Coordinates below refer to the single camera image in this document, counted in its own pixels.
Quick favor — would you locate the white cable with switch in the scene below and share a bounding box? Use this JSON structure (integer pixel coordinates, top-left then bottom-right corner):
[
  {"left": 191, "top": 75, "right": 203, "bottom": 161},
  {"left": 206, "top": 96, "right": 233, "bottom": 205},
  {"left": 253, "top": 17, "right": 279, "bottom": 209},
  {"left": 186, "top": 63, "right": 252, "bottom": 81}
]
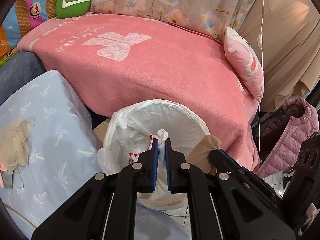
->
[{"left": 256, "top": 0, "right": 266, "bottom": 170}]

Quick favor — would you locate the white sock with red trim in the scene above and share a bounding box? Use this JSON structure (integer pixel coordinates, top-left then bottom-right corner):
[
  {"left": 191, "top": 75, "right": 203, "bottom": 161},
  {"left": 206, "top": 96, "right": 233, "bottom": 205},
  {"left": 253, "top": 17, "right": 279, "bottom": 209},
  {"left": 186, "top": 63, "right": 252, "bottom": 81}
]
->
[{"left": 128, "top": 129, "right": 172, "bottom": 195}]

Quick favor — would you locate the light blue palm print cover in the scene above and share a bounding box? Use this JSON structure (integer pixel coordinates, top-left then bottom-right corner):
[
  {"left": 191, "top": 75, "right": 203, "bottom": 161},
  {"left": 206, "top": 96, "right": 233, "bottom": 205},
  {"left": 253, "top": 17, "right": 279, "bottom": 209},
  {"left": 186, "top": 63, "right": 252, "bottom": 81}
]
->
[{"left": 0, "top": 69, "right": 192, "bottom": 240}]

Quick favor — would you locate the white bin with plastic liner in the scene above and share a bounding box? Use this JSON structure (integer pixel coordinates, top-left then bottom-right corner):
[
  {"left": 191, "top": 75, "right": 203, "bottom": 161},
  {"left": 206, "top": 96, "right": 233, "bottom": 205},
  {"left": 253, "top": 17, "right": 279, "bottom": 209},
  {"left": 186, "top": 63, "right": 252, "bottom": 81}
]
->
[{"left": 97, "top": 98, "right": 210, "bottom": 212}]

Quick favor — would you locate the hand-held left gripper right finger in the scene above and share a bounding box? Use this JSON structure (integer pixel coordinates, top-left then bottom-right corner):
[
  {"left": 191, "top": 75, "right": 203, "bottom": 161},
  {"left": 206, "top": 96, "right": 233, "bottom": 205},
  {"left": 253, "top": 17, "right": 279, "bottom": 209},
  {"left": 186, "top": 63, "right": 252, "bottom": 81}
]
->
[{"left": 165, "top": 138, "right": 295, "bottom": 240}]

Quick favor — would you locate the pink down jacket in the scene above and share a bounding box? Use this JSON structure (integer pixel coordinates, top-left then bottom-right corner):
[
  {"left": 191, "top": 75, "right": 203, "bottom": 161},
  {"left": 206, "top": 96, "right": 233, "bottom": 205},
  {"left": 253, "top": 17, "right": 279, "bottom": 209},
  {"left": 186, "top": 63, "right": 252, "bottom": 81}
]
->
[{"left": 255, "top": 98, "right": 320, "bottom": 179}]

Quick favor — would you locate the beige curtain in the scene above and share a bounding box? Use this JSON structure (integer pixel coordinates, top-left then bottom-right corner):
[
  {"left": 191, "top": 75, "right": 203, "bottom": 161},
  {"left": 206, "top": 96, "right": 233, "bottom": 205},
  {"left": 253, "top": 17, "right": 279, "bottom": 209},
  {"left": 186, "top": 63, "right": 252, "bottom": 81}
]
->
[{"left": 237, "top": 0, "right": 320, "bottom": 112}]

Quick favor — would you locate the beige sheer stocking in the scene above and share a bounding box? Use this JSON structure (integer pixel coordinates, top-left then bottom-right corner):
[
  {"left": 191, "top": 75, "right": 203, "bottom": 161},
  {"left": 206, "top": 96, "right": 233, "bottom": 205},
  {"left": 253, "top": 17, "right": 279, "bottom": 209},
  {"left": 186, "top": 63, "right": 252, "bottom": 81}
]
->
[{"left": 0, "top": 116, "right": 35, "bottom": 173}]

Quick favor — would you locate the green cushion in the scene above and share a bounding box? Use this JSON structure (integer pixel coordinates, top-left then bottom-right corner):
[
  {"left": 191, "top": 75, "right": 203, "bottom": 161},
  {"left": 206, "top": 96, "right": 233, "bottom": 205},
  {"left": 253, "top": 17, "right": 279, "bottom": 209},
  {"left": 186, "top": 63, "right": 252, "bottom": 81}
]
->
[{"left": 55, "top": 0, "right": 92, "bottom": 20}]

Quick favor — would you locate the pink and white pillow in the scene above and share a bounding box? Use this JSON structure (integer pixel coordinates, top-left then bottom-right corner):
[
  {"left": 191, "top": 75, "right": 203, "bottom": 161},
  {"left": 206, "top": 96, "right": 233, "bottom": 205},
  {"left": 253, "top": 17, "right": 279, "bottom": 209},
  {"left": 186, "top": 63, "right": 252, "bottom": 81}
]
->
[{"left": 224, "top": 27, "right": 265, "bottom": 103}]

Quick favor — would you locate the beige cardboard piece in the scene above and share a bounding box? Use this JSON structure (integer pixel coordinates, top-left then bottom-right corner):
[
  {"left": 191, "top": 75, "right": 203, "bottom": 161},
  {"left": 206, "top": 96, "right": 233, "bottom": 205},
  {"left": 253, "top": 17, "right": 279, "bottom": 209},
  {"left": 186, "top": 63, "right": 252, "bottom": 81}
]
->
[{"left": 93, "top": 120, "right": 112, "bottom": 145}]

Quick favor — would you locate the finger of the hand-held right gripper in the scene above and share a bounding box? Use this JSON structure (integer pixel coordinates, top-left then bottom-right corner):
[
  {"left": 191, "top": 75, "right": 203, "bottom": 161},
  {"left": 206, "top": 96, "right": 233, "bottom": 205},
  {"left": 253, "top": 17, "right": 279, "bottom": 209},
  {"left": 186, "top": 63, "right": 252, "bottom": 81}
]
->
[{"left": 208, "top": 149, "right": 283, "bottom": 211}]

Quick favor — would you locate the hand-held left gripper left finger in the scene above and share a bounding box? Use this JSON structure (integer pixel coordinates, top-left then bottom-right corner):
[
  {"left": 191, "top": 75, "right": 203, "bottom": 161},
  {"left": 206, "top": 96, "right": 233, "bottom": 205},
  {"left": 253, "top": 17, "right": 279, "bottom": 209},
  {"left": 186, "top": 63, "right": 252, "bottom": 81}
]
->
[{"left": 31, "top": 138, "right": 160, "bottom": 240}]

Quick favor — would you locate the pink cloth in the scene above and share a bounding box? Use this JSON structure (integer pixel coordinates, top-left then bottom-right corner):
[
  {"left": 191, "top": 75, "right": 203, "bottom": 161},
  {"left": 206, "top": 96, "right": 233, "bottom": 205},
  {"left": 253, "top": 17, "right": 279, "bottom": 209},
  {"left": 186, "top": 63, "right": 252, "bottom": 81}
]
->
[{"left": 0, "top": 162, "right": 13, "bottom": 188}]

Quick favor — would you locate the colourful monkey print pillow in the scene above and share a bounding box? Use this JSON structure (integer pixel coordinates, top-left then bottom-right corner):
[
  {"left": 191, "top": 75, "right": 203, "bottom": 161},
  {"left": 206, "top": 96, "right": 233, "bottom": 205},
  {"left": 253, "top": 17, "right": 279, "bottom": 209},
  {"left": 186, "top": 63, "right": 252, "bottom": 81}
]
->
[{"left": 0, "top": 0, "right": 68, "bottom": 68}]

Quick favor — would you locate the brown stocking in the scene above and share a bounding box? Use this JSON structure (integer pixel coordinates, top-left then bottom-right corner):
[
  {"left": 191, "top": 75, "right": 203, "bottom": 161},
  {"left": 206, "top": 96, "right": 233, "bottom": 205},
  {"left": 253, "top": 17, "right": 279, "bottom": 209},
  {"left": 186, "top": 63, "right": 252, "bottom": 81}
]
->
[{"left": 186, "top": 135, "right": 222, "bottom": 175}]

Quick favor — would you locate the floral beige pillow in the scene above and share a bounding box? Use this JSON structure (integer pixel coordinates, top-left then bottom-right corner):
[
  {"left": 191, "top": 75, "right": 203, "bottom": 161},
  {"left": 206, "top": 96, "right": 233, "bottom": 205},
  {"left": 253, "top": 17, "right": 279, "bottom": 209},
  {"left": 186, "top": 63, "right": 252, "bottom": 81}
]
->
[{"left": 64, "top": 0, "right": 265, "bottom": 43}]

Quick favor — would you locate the pink fleece blanket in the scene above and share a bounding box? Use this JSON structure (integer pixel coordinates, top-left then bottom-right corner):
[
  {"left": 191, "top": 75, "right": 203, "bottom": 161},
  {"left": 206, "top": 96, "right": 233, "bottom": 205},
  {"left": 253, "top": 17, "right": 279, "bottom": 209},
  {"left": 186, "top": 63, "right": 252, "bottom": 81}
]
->
[{"left": 16, "top": 12, "right": 263, "bottom": 173}]

